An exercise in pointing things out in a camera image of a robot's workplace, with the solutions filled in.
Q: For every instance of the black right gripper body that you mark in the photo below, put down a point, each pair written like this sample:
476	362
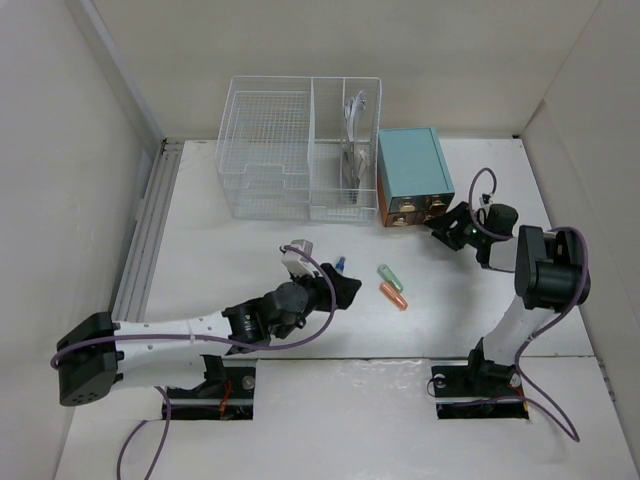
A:
466	231

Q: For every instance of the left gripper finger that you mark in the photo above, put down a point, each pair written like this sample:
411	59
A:
346	290
338	281

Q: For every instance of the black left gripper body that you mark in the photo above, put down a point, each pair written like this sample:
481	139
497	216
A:
318	298

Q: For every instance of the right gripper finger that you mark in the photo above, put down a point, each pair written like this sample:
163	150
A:
439	227
447	212

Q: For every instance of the clear bottle blue cap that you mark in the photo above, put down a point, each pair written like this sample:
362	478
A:
340	264

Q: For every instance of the orange highlighter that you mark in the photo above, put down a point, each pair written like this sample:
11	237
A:
394	296

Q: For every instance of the green highlighter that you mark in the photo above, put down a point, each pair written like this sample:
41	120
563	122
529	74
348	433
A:
389	276

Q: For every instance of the grey spiral setup guide booklet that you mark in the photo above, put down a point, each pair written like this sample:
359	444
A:
356	158

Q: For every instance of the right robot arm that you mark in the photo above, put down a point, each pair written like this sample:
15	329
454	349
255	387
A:
551	276

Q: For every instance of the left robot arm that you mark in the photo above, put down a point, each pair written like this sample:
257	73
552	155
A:
100	355

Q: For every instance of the teal orange drawer box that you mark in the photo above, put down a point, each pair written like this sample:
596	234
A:
413	180

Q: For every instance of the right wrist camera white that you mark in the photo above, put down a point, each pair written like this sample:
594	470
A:
486	199

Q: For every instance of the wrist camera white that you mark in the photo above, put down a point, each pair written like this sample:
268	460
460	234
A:
486	199
297	262

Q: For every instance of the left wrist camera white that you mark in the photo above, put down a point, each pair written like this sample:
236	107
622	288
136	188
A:
297	262

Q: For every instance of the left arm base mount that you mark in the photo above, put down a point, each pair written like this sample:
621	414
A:
224	391

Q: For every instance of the white wire desk organizer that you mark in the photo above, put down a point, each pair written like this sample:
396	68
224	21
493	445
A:
280	147

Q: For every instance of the aluminium rail frame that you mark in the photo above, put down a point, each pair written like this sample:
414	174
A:
131	292

